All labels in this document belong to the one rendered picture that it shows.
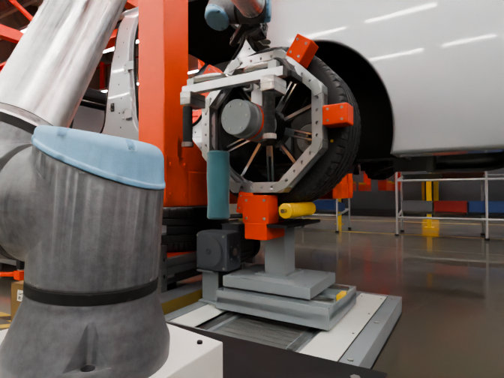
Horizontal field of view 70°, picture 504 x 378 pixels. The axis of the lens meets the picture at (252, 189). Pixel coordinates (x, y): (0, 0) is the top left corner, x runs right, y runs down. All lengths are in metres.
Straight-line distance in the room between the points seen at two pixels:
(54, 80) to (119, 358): 0.39
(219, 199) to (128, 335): 0.96
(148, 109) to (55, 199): 1.28
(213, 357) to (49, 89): 0.44
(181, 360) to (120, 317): 0.11
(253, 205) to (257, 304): 0.39
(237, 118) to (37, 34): 0.78
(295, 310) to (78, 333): 1.06
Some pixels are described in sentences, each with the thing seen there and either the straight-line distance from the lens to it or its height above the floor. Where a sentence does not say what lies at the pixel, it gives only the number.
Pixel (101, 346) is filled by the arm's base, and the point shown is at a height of 0.42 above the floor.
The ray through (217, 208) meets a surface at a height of 0.52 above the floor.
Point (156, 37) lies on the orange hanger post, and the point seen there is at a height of 1.26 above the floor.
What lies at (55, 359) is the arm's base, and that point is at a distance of 0.44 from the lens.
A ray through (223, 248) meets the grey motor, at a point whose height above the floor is 0.34.
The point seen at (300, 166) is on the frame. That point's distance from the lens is 1.31.
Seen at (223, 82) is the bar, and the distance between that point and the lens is 1.30.
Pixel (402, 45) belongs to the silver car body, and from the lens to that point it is 1.76.
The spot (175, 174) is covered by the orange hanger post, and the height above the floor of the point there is 0.66.
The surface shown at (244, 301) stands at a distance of 1.51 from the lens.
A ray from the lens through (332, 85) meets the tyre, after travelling 1.41.
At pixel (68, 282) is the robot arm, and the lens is 0.42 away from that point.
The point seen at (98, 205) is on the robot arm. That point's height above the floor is 0.57.
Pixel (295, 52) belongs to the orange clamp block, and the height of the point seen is 1.09.
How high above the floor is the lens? 0.58
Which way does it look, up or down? 1 degrees up
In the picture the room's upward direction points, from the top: straight up
